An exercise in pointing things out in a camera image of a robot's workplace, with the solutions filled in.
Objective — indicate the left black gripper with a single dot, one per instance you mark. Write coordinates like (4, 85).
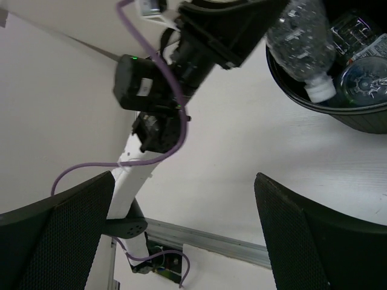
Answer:
(222, 33)

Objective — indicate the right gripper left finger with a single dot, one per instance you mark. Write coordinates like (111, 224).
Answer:
(51, 244)

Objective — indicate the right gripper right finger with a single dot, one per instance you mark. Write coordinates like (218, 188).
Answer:
(311, 246)

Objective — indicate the clear plastic bottle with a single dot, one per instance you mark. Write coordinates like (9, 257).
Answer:
(302, 44)

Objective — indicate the orange label plastic bottle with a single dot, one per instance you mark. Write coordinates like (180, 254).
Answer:
(355, 36)

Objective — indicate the blue label plastic bottle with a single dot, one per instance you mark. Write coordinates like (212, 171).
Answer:
(361, 84)

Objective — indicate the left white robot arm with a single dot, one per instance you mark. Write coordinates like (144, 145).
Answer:
(149, 88)

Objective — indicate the black plastic waste bin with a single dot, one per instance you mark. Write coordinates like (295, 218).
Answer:
(368, 118)

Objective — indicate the aluminium frame rail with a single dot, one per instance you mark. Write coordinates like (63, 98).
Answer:
(210, 261)

